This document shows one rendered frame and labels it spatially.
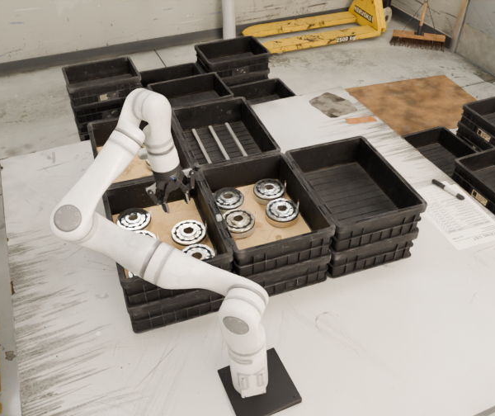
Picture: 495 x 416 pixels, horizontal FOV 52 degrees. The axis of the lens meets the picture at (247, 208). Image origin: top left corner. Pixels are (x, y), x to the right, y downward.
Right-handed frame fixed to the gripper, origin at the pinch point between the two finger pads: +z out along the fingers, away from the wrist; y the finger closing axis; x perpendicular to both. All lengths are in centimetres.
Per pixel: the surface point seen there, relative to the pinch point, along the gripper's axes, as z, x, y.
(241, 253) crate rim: 7.2, -21.0, 7.2
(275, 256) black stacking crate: 14.1, -22.0, 16.7
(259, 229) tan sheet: 18.4, -7.0, 20.8
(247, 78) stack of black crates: 64, 145, 106
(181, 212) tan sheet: 16.0, 12.8, 4.2
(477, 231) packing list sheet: 40, -35, 89
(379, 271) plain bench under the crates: 35, -31, 48
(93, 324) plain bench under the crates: 24.9, -3.3, -34.0
